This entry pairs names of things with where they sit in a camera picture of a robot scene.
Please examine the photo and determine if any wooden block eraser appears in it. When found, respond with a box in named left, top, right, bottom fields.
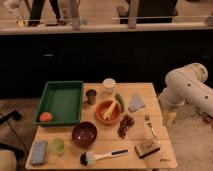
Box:
left=135, top=140, right=160, bottom=159

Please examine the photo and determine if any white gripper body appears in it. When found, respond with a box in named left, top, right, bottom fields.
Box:
left=158, top=95, right=177, bottom=127

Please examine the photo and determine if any light blue towel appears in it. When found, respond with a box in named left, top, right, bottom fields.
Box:
left=128, top=94, right=145, bottom=112

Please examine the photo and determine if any dark metal cup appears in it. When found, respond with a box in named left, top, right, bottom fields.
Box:
left=86, top=89, right=97, bottom=105

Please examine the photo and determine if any purple bowl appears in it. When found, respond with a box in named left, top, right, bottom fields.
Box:
left=72, top=121, right=97, bottom=148

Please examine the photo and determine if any orange peach fruit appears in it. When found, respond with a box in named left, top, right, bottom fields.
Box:
left=39, top=112, right=53, bottom=122

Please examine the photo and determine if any green pepper toy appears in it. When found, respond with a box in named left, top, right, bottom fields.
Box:
left=115, top=93, right=125, bottom=113

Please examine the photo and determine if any white cup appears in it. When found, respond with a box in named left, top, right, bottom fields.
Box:
left=103, top=78, right=116, bottom=94

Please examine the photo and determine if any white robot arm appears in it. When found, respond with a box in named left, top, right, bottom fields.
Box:
left=158, top=63, right=213, bottom=126

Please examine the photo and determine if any black office chair base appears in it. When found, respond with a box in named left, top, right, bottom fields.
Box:
left=0, top=109, right=26, bottom=161

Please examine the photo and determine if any white dish brush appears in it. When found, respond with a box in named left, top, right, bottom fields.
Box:
left=80, top=149, right=128, bottom=166

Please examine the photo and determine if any blue sponge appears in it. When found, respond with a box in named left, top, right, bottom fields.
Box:
left=30, top=141, right=48, bottom=165

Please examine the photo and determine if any yellow banana toy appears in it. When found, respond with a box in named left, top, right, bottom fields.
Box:
left=103, top=102, right=116, bottom=120

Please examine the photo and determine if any green plastic cup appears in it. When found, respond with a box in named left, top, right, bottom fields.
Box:
left=49, top=138, right=65, bottom=156

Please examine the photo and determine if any green plastic tray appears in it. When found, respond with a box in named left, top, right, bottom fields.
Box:
left=34, top=81, right=84, bottom=127

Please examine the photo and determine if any brown grape bunch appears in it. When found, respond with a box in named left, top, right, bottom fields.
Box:
left=118, top=115, right=135, bottom=139

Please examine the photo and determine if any metal fork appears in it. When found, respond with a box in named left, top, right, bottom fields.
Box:
left=145, top=115, right=157, bottom=139

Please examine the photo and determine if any orange bowl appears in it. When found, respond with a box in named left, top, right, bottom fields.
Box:
left=95, top=100, right=121, bottom=125

